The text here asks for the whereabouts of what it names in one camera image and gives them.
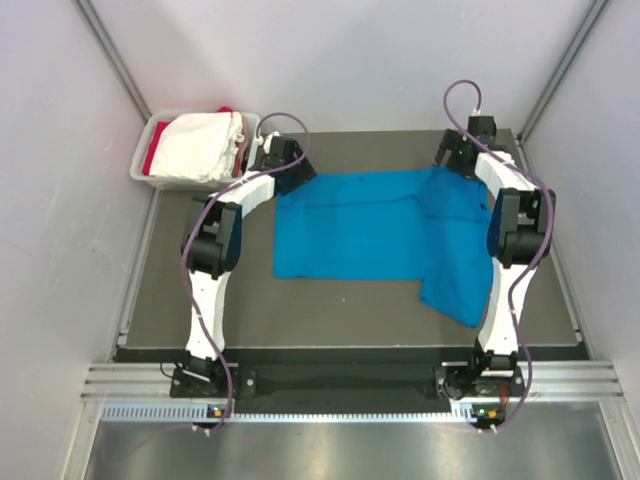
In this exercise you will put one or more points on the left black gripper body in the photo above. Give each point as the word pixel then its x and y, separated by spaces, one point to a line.
pixel 298 176

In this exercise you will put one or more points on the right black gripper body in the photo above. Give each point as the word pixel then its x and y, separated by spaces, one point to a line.
pixel 457 145

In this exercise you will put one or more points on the blue t shirt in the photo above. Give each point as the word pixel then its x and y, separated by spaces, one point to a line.
pixel 427 225

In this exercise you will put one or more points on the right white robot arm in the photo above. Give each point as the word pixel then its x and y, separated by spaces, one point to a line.
pixel 519 235

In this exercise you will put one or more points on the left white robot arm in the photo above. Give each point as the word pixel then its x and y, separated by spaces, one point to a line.
pixel 210 251

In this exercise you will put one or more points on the white plastic bin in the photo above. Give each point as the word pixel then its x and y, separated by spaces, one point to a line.
pixel 195 150

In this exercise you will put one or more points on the white t shirt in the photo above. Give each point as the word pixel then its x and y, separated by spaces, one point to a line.
pixel 197 145

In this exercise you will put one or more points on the red t shirt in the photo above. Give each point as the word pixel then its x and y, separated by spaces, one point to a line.
pixel 155 145

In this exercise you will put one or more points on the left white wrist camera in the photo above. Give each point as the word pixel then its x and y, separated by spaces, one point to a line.
pixel 265 141

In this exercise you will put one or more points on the grey slotted cable duct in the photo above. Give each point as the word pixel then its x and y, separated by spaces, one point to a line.
pixel 211 413

